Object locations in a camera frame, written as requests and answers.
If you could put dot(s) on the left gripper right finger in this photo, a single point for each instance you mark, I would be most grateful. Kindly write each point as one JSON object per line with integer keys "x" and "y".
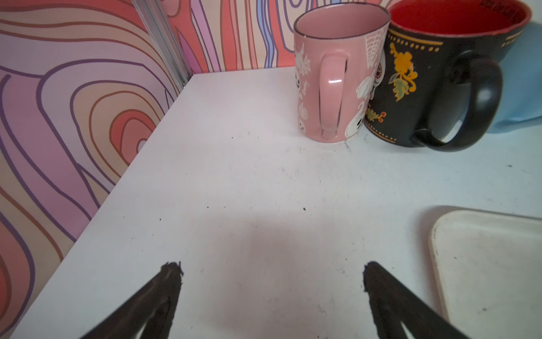
{"x": 397, "y": 311}

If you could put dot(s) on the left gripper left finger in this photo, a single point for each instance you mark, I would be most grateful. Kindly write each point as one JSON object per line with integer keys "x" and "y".
{"x": 149, "y": 313}

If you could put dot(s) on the black skull mug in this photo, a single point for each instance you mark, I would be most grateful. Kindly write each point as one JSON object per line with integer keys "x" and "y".
{"x": 441, "y": 81}

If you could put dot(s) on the pink mug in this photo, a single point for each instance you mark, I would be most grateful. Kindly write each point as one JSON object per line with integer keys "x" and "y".
{"x": 337, "y": 50}

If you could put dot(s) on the light blue mug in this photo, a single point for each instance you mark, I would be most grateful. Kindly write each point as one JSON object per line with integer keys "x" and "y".
{"x": 520, "y": 105}

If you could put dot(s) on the beige plastic tray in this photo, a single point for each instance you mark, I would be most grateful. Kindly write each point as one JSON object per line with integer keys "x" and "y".
{"x": 488, "y": 271}

